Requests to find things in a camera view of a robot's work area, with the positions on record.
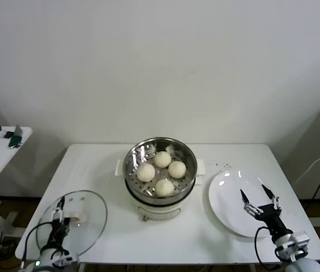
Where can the perforated steel steamer basket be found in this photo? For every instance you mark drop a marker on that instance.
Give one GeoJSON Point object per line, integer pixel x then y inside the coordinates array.
{"type": "Point", "coordinates": [131, 161]}

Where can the small white black gadget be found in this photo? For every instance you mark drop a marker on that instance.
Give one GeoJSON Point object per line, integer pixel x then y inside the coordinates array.
{"type": "Point", "coordinates": [2, 133]}

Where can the white work table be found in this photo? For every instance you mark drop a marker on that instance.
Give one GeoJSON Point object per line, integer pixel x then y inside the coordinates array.
{"type": "Point", "coordinates": [176, 243]}

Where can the round glass pot lid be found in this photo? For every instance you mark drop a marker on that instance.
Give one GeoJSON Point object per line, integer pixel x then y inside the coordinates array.
{"type": "Point", "coordinates": [91, 204]}

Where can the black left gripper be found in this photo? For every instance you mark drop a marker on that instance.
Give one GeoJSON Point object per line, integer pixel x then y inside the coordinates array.
{"type": "Point", "coordinates": [58, 233]}

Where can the cream electric cooking pot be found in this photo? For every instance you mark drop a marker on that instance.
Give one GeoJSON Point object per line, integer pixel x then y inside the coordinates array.
{"type": "Point", "coordinates": [159, 211]}

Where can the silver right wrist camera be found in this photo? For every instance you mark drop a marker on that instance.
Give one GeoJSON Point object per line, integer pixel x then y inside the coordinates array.
{"type": "Point", "coordinates": [298, 239]}

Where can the green tool with grey plate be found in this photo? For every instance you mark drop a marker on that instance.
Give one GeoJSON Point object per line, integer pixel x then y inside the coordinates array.
{"type": "Point", "coordinates": [15, 140]}

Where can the white steamed baozi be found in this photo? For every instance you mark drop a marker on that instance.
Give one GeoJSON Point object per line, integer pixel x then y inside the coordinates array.
{"type": "Point", "coordinates": [177, 169]}
{"type": "Point", "coordinates": [162, 159]}
{"type": "Point", "coordinates": [146, 172]}
{"type": "Point", "coordinates": [164, 187]}

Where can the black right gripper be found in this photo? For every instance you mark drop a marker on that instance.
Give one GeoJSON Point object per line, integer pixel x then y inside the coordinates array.
{"type": "Point", "coordinates": [271, 219]}

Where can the white round plate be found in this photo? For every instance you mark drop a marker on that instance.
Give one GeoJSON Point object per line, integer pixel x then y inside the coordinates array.
{"type": "Point", "coordinates": [222, 198]}

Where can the black floor power strip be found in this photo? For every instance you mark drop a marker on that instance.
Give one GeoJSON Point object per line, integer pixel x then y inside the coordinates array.
{"type": "Point", "coordinates": [5, 249]}

